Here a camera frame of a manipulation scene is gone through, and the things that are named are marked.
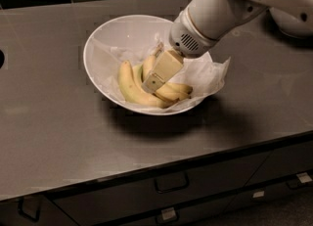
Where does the drawer black handle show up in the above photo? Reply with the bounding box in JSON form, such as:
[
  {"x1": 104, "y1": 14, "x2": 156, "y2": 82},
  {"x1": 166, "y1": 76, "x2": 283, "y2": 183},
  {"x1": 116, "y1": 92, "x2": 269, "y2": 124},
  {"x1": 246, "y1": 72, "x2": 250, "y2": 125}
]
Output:
[
  {"x1": 154, "y1": 172, "x2": 190, "y2": 194},
  {"x1": 18, "y1": 197, "x2": 41, "y2": 223}
]

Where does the middle drawer black handle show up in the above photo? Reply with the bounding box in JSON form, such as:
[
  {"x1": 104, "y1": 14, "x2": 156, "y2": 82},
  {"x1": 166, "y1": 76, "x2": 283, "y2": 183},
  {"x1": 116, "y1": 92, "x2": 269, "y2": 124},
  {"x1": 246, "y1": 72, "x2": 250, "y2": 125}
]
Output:
[{"x1": 154, "y1": 172, "x2": 190, "y2": 194}]

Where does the white crumpled paper liner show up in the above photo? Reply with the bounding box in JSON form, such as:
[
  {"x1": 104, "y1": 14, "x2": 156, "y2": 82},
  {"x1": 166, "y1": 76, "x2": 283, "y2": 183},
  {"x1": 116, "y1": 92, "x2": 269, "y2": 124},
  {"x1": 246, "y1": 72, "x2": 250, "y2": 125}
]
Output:
[{"x1": 84, "y1": 33, "x2": 230, "y2": 115}]

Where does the lower drawer metal handle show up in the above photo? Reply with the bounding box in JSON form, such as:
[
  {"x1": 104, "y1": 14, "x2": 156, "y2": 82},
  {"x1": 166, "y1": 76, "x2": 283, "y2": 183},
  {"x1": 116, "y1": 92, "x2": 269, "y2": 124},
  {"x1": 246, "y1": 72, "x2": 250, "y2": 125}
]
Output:
[{"x1": 156, "y1": 207, "x2": 178, "y2": 224}]

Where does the yellow banana bunch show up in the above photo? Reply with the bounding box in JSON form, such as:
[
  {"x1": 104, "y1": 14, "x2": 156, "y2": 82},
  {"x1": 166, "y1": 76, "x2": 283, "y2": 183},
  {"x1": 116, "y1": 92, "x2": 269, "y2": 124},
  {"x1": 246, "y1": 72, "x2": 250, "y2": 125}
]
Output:
[{"x1": 118, "y1": 43, "x2": 193, "y2": 109}]

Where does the large white bowl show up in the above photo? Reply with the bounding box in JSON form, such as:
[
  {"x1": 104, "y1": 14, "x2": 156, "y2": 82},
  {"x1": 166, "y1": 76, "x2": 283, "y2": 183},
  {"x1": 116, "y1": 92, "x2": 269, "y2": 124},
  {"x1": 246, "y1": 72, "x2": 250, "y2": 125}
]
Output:
[{"x1": 83, "y1": 15, "x2": 207, "y2": 115}]

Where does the lower right metal handle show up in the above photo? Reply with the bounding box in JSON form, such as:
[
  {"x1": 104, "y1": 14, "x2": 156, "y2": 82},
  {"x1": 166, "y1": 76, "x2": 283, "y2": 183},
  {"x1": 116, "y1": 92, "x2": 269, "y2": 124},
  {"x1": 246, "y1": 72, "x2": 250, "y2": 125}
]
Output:
[{"x1": 251, "y1": 190, "x2": 265, "y2": 202}]

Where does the dark drawer cabinet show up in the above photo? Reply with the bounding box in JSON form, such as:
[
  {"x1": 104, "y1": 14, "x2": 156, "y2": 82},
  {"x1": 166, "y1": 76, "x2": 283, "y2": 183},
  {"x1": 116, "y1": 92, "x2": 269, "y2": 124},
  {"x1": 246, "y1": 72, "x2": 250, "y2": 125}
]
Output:
[{"x1": 0, "y1": 134, "x2": 313, "y2": 226}]

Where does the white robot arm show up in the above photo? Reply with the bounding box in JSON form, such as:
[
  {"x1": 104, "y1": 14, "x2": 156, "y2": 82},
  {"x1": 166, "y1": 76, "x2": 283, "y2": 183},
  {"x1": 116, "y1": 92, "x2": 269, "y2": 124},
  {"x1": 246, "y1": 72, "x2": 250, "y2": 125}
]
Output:
[{"x1": 143, "y1": 0, "x2": 313, "y2": 93}]

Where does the drawer metal handle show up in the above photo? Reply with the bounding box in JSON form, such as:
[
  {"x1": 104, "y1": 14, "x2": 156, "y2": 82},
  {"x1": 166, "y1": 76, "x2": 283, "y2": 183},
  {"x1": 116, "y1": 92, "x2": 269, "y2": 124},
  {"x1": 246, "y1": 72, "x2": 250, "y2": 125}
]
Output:
[
  {"x1": 287, "y1": 172, "x2": 313, "y2": 190},
  {"x1": 156, "y1": 207, "x2": 178, "y2": 224}
]

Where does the right drawer metal handle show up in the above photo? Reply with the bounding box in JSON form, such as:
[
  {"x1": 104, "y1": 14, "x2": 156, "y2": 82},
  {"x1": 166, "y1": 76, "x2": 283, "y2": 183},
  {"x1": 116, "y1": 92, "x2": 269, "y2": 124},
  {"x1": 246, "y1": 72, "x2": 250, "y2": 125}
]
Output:
[{"x1": 287, "y1": 172, "x2": 313, "y2": 190}]

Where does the left drawer black handle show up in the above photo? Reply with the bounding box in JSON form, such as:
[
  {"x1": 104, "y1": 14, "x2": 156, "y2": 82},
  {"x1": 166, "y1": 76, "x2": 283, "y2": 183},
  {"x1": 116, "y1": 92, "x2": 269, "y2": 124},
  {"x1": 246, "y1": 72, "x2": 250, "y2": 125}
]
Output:
[{"x1": 18, "y1": 197, "x2": 41, "y2": 223}]

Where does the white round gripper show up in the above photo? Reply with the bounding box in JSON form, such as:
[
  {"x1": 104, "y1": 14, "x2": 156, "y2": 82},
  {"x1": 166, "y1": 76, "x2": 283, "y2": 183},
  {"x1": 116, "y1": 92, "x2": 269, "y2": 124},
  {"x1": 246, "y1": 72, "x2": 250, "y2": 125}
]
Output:
[{"x1": 142, "y1": 8, "x2": 218, "y2": 93}]

